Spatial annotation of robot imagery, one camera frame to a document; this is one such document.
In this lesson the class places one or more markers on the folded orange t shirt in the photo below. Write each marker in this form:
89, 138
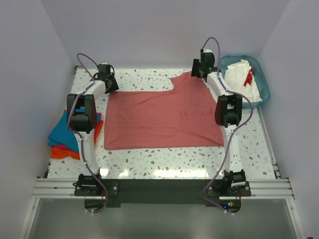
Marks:
60, 151

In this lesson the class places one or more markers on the folded teal t shirt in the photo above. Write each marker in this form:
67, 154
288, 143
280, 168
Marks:
61, 136

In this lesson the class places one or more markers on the white t shirt in bin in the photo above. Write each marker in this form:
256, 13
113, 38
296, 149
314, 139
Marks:
239, 77

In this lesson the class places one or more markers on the salmon pink t shirt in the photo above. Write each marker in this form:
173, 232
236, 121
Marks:
180, 117

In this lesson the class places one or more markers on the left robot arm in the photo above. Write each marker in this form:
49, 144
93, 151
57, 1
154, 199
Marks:
82, 115

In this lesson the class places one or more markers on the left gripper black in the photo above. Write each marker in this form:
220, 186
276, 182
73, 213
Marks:
114, 86

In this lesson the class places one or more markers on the aluminium rail frame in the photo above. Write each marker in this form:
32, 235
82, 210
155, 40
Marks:
275, 189

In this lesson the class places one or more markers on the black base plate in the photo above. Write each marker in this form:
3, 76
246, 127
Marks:
112, 193

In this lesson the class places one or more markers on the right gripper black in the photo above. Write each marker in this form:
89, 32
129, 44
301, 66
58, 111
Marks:
196, 63

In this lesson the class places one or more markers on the teal plastic bin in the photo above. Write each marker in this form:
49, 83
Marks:
257, 72

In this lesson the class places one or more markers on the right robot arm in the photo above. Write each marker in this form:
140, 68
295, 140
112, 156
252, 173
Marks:
228, 115

